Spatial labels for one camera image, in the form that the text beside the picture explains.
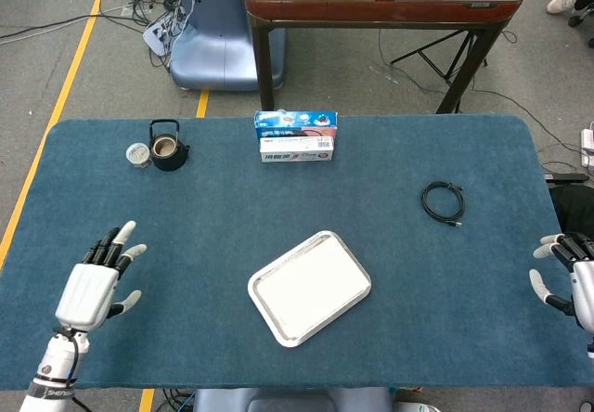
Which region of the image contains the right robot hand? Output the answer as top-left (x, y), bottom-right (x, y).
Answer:
top-left (528, 231), bottom-right (594, 334)

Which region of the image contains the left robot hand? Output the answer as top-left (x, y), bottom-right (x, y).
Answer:
top-left (54, 220), bottom-right (149, 334)

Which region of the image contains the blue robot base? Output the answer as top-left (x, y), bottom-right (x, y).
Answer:
top-left (169, 0), bottom-right (287, 92)

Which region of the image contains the stainless steel tray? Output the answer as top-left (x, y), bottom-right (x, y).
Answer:
top-left (247, 229), bottom-right (372, 349)

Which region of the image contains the white power strip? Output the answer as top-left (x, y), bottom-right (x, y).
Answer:
top-left (579, 127), bottom-right (594, 168)

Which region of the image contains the small clear lidded jar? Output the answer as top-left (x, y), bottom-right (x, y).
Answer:
top-left (125, 142), bottom-right (153, 170)

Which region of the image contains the black teapot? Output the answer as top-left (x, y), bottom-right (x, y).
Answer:
top-left (148, 119), bottom-right (191, 173)

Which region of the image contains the blue felt table cover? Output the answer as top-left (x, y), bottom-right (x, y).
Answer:
top-left (0, 114), bottom-right (594, 391)

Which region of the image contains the grey blue robot torso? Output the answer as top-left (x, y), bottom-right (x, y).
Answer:
top-left (192, 386), bottom-right (395, 412)

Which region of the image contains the white toothpaste box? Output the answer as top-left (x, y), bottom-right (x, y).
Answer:
top-left (259, 135), bottom-right (335, 163)

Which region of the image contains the blue cookie box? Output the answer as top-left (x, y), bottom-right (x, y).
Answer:
top-left (253, 110), bottom-right (339, 147)

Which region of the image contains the white shoe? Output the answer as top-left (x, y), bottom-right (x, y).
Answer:
top-left (546, 0), bottom-right (582, 15)

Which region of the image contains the brown mahjong table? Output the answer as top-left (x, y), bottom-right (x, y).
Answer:
top-left (244, 0), bottom-right (525, 114)

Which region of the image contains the black coiled cable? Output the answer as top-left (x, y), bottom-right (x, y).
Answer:
top-left (420, 181), bottom-right (466, 227)

